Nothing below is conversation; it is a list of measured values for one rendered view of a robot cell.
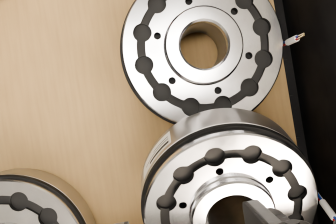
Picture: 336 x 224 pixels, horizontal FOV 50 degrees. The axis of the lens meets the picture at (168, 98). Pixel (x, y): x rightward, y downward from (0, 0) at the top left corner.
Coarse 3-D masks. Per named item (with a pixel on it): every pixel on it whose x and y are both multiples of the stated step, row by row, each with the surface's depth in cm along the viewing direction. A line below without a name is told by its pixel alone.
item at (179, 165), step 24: (192, 144) 19; (216, 144) 19; (240, 144) 19; (264, 144) 19; (288, 144) 20; (168, 168) 19; (192, 168) 20; (216, 168) 19; (240, 168) 20; (264, 168) 20; (288, 168) 20; (168, 192) 20; (192, 192) 20; (288, 192) 21; (312, 192) 20; (144, 216) 20; (168, 216) 21; (288, 216) 21; (312, 216) 21
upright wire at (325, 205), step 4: (320, 196) 21; (320, 200) 21; (324, 200) 21; (320, 204) 21; (324, 204) 21; (328, 204) 21; (324, 208) 20; (328, 208) 20; (328, 212) 20; (332, 212) 20; (332, 216) 20
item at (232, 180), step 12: (216, 180) 20; (228, 180) 19; (240, 180) 19; (252, 180) 20; (204, 192) 20; (216, 192) 19; (228, 192) 19; (240, 192) 20; (252, 192) 20; (264, 192) 20; (192, 204) 20; (204, 204) 20; (264, 204) 20; (192, 216) 20; (204, 216) 20
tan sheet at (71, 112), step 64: (0, 0) 25; (64, 0) 25; (128, 0) 25; (0, 64) 25; (64, 64) 25; (192, 64) 25; (0, 128) 25; (64, 128) 25; (128, 128) 25; (128, 192) 25
